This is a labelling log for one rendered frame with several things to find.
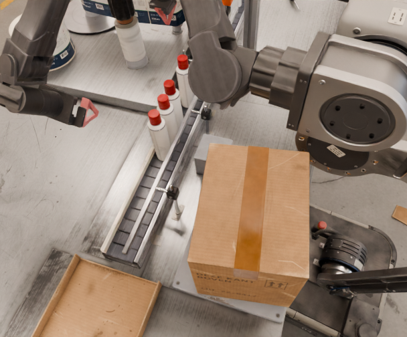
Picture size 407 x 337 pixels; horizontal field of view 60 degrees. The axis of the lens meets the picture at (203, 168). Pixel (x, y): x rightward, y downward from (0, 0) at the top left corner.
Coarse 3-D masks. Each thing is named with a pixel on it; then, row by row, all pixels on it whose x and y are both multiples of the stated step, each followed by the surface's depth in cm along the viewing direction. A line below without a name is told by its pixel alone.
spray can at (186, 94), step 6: (180, 60) 109; (186, 60) 109; (180, 66) 110; (186, 66) 111; (180, 72) 112; (186, 72) 112; (180, 78) 114; (186, 78) 113; (180, 84) 116; (186, 84) 115; (180, 90) 119; (186, 90) 118; (180, 96) 123; (186, 96) 120; (192, 96) 121; (186, 102) 122
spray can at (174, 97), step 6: (168, 84) 103; (174, 84) 104; (168, 90) 104; (174, 90) 105; (174, 96) 106; (174, 102) 107; (180, 102) 110; (174, 108) 109; (180, 108) 111; (180, 114) 113; (180, 120) 115
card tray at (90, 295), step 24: (72, 264) 99; (96, 264) 101; (72, 288) 98; (96, 288) 98; (120, 288) 97; (144, 288) 97; (48, 312) 93; (72, 312) 94; (96, 312) 94; (120, 312) 94; (144, 312) 93; (48, 336) 92; (72, 336) 91; (96, 336) 91; (120, 336) 90
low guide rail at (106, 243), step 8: (152, 144) 113; (152, 152) 112; (144, 168) 108; (136, 184) 105; (128, 200) 103; (120, 208) 101; (120, 216) 100; (112, 224) 99; (112, 232) 98; (104, 240) 96; (104, 248) 95
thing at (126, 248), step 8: (232, 16) 139; (192, 104) 115; (184, 120) 111; (176, 136) 108; (176, 144) 107; (168, 152) 105; (168, 160) 104; (160, 176) 101; (152, 192) 98; (144, 208) 96; (144, 216) 95; (136, 224) 93; (136, 232) 92; (128, 240) 91; (128, 248) 90
